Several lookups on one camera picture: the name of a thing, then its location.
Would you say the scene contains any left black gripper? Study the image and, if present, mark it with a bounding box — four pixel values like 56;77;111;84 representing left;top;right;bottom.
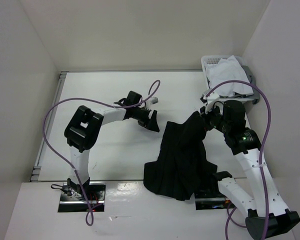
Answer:
131;106;160;133

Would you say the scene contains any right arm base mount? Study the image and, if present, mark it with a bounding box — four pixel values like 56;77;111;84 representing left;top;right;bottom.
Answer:
194;190;234;211

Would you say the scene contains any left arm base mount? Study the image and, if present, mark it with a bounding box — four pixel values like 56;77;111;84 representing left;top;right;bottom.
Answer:
50;182;106;213

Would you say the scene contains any black pleated skirt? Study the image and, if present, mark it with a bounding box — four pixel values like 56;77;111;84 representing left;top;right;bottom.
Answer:
143;111;218;201

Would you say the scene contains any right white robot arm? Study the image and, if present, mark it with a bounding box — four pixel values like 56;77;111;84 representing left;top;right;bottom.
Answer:
200;100;300;240

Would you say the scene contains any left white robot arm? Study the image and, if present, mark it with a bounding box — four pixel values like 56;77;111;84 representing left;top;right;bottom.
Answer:
64;91;160;200

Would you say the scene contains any white laundry basket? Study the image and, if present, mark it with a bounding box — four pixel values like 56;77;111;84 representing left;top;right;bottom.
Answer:
200;54;251;105

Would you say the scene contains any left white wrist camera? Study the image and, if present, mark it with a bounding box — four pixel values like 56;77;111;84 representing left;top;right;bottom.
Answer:
146;97;159;106

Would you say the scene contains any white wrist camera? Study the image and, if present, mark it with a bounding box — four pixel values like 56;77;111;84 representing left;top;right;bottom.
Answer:
200;90;220;114
146;97;159;106

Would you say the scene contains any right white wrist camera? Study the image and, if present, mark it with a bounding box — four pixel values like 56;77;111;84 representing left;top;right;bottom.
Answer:
200;90;220;114

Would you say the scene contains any white skirt in basket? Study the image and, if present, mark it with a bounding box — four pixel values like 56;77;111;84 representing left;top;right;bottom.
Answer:
204;55;254;98

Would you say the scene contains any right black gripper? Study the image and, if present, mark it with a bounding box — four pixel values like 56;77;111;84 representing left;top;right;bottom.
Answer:
197;101;230;133

